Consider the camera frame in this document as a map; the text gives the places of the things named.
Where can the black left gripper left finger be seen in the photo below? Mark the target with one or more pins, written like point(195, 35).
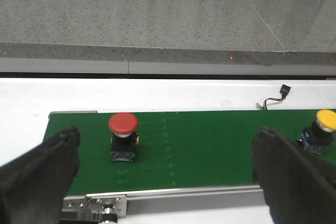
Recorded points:
point(33, 186)

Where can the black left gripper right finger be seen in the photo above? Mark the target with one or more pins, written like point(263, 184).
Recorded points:
point(299, 187)

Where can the yellow push button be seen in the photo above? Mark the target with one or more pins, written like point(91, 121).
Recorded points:
point(317, 137)

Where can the red push button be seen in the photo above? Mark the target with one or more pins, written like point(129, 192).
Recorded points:
point(125, 138)

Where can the conveyor drive belt pulleys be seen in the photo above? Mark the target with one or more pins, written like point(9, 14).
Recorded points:
point(84, 215)

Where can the green conveyor belt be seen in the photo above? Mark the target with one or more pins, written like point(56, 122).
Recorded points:
point(175, 149)

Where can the aluminium conveyor frame rail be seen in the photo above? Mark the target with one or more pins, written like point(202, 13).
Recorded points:
point(127, 203)

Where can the black sensor with cable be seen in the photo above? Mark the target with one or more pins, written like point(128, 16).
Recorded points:
point(284, 91)

